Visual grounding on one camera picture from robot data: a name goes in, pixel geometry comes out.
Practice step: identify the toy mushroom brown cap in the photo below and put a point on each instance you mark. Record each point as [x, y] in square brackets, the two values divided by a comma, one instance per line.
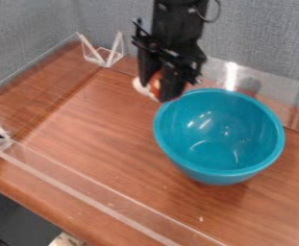
[151, 88]

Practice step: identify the clear acrylic barrier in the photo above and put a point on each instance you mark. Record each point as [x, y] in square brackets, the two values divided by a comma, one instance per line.
[274, 90]
[137, 216]

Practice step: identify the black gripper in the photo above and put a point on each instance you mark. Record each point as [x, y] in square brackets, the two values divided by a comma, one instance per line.
[177, 62]

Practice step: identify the clear acrylic corner bracket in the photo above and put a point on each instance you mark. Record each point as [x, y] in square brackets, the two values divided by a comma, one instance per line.
[99, 55]

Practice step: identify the clear acrylic front barrier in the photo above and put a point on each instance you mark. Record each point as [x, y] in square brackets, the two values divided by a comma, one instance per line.
[137, 216]

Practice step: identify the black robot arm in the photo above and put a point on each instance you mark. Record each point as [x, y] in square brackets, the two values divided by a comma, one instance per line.
[177, 21]

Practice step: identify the blue plastic bowl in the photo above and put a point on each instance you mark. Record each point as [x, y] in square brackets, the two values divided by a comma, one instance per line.
[220, 136]

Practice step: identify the clear acrylic back barrier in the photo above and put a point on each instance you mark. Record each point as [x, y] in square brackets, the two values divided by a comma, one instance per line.
[274, 90]

